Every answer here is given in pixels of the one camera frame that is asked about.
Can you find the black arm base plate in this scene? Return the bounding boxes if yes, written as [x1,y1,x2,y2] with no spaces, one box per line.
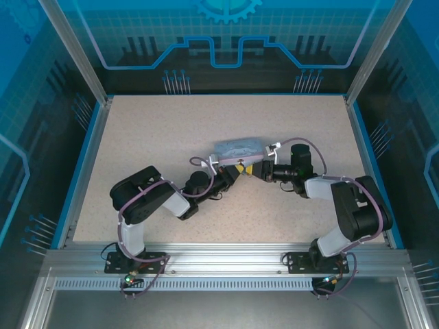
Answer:
[285,252,351,275]
[104,250,168,275]

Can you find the aluminium frame post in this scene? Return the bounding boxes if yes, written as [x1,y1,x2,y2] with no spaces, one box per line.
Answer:
[344,0,415,108]
[36,0,115,108]

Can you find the grey metal shelf plate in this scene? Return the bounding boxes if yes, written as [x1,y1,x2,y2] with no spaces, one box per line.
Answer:
[40,290,409,329]

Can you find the slotted grey cable duct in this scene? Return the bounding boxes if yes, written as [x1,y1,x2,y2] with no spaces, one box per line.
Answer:
[54,278,315,292]

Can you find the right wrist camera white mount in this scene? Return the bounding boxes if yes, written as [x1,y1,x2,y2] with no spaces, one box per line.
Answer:
[263,141,284,162]

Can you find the blue table border strip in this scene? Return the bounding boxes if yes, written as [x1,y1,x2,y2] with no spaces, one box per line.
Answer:
[50,101,104,249]
[350,101,406,249]

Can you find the cartoon print tin box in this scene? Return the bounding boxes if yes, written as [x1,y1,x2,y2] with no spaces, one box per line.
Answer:
[213,136,266,167]

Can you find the aluminium frame rail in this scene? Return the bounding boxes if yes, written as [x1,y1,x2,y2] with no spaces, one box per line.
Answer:
[43,241,412,279]

